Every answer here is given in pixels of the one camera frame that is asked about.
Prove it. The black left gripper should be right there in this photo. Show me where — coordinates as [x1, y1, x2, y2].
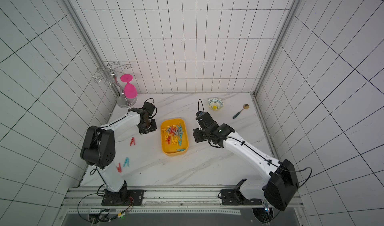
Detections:
[137, 118, 157, 135]

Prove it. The yellow storage box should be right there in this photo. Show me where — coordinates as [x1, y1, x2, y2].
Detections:
[161, 118, 189, 156]

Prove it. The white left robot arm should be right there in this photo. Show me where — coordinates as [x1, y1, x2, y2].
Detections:
[80, 101, 157, 196]

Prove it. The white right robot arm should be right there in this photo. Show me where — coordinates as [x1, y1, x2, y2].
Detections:
[193, 111, 300, 211]

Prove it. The patterned yellow blue bowl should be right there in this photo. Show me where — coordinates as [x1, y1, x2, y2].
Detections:
[208, 97, 224, 111]

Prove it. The pink plastic wine glass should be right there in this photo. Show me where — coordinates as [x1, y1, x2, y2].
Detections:
[120, 74, 138, 99]

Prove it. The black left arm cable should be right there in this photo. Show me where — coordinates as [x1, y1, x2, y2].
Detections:
[76, 98, 155, 224]

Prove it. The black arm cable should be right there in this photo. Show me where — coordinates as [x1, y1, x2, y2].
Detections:
[76, 98, 155, 224]
[197, 99, 313, 188]

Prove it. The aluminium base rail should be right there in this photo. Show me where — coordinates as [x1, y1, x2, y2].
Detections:
[62, 186, 304, 216]

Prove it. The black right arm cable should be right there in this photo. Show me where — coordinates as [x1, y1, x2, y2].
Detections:
[197, 99, 313, 188]

